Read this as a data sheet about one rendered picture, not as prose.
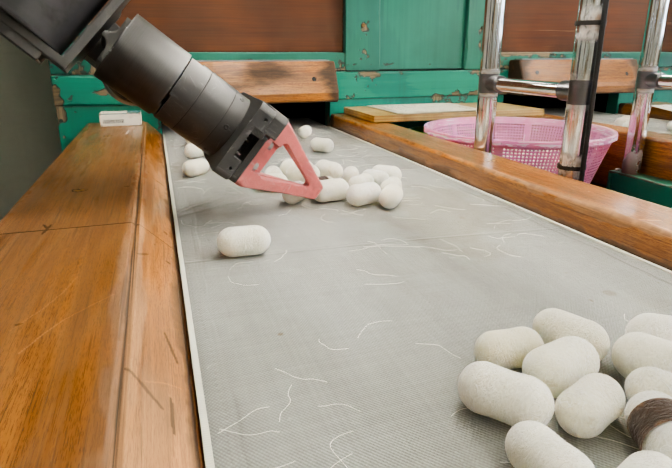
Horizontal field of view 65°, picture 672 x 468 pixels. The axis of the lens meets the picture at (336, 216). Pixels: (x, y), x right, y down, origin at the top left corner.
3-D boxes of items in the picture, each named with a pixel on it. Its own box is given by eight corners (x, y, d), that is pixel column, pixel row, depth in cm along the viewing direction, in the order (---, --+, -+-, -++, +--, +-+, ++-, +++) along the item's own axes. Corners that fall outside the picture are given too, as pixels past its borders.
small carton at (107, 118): (100, 126, 82) (98, 113, 81) (102, 124, 85) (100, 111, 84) (141, 125, 83) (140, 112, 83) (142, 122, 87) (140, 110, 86)
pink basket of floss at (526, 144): (600, 228, 63) (612, 149, 60) (393, 199, 76) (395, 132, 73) (613, 182, 85) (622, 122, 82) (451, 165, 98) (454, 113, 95)
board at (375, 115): (374, 123, 86) (374, 115, 85) (343, 113, 99) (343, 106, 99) (544, 115, 96) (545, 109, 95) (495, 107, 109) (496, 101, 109)
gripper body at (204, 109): (258, 103, 50) (190, 51, 46) (283, 116, 40) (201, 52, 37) (217, 159, 50) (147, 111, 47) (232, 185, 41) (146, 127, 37)
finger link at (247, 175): (325, 153, 53) (249, 94, 49) (349, 168, 46) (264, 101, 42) (284, 208, 53) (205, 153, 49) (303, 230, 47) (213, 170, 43)
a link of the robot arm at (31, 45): (-19, 18, 35) (66, -77, 36) (6, 42, 45) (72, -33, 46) (137, 136, 40) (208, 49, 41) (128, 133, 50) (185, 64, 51)
